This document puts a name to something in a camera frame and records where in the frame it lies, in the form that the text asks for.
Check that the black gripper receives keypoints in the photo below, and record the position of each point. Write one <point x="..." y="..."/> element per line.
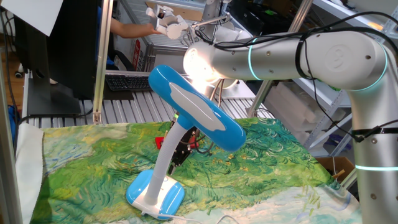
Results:
<point x="190" y="135"/>

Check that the blue and white desk lamp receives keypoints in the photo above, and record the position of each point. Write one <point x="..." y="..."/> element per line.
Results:
<point x="199" y="109"/>

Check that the bare person forearm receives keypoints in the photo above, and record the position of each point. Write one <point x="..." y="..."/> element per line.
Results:
<point x="130" y="30"/>

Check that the silver teleoperation linkage arm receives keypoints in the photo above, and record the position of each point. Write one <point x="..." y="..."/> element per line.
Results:
<point x="210" y="9"/>

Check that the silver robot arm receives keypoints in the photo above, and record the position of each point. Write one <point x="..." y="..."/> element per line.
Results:
<point x="280" y="59"/>

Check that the person hand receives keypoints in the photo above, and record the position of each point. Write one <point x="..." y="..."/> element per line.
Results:
<point x="154" y="29"/>

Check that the red peg board toy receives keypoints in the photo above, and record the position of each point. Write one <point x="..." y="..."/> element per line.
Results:
<point x="159" y="143"/>

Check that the painted landscape tablecloth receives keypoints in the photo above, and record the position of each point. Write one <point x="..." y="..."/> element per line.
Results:
<point x="248" y="174"/>

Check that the black keyboard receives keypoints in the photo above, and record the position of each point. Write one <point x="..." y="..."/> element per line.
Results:
<point x="127" y="83"/>

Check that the silver metal case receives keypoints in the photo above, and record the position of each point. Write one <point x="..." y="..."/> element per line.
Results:
<point x="168" y="60"/>

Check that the black office chair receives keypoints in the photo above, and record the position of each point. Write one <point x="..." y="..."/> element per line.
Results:
<point x="126" y="63"/>

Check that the person in blue shirt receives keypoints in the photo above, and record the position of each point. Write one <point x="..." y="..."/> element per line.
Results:
<point x="109" y="61"/>

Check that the white foam block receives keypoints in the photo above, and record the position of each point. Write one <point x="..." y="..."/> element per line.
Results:
<point x="289" y="105"/>

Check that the brown cardboard box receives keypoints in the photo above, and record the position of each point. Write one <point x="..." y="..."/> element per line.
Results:
<point x="325" y="165"/>

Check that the black computer monitor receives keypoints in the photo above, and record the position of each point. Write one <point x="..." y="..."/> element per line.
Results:
<point x="71" y="46"/>

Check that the grey metal shelf rack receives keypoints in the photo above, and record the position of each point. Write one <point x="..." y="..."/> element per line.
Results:
<point x="326" y="99"/>

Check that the blue cloth bundle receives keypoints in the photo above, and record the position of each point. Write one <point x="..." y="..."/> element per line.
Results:
<point x="337" y="141"/>

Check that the green cloth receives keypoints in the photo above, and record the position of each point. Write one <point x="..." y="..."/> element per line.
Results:
<point x="334" y="87"/>

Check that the white paper sheet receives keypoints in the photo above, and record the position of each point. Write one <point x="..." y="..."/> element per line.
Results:
<point x="31" y="12"/>

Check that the aluminium frame post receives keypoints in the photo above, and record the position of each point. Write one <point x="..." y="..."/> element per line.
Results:
<point x="349" y="179"/>
<point x="102" y="62"/>
<point x="259" y="99"/>
<point x="7" y="155"/>

